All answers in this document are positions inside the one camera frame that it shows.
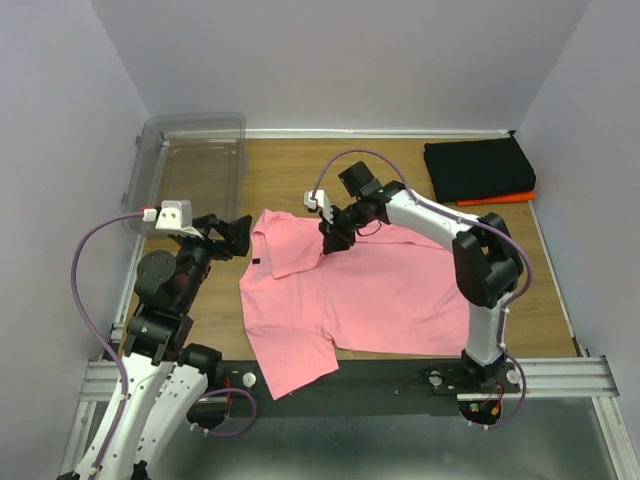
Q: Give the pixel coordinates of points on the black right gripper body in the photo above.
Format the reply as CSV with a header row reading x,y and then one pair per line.
x,y
348,219

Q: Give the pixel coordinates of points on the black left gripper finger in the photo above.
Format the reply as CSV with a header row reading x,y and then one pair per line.
x,y
237,235
207,225

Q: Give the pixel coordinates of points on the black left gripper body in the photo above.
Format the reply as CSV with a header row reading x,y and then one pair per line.
x,y
197,254

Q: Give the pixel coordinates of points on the clear plastic bin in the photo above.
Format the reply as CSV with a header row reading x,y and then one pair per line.
x,y
196,157

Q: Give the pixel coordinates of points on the pink t shirt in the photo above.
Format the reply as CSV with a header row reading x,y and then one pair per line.
x,y
394,292

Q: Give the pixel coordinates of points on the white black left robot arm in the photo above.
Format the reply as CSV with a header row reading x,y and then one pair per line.
x,y
159,376

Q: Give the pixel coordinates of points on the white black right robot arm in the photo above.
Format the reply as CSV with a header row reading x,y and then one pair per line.
x,y
487,262

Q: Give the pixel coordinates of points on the folded black t shirt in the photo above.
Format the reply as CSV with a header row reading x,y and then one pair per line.
x,y
477,170

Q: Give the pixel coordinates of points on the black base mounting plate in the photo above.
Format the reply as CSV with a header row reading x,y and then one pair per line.
x,y
436,386

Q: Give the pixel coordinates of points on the folded orange t shirt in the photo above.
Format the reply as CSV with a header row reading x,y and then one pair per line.
x,y
520,197

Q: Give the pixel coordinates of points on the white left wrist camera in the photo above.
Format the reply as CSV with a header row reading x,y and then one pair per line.
x,y
172,217

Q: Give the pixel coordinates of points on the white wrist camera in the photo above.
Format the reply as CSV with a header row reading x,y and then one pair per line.
x,y
317,201
172,217

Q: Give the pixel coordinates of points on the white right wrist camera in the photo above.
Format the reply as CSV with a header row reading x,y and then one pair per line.
x,y
317,201

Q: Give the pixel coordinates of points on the aluminium frame rail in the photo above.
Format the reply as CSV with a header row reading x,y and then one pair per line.
x,y
547,378

